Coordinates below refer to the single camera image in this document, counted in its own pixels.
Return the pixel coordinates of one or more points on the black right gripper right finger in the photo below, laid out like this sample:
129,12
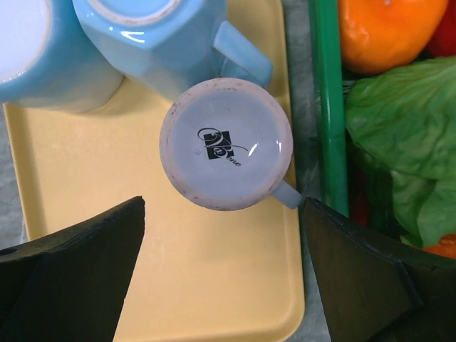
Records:
374,288

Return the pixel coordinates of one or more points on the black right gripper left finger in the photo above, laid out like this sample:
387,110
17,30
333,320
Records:
71,285

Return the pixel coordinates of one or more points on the small grey cup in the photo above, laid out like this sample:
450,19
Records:
226,144

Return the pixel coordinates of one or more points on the light blue white mug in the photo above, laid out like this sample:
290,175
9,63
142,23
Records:
47,61

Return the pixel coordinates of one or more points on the light blue faceted mug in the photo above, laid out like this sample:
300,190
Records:
170,46

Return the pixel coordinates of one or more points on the orange toy pumpkin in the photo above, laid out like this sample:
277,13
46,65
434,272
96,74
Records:
446,247

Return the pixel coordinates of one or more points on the green plastic bin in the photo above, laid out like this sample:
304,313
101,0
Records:
351,185

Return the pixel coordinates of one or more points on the yellow tray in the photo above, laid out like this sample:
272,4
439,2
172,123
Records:
200,275

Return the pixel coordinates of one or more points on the green toy cabbage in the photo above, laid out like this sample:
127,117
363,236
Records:
403,121

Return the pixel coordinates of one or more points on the orange toy fruit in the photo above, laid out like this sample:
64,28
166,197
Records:
376,36

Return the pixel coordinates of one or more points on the red toy pepper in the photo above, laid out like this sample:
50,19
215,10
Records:
442,42

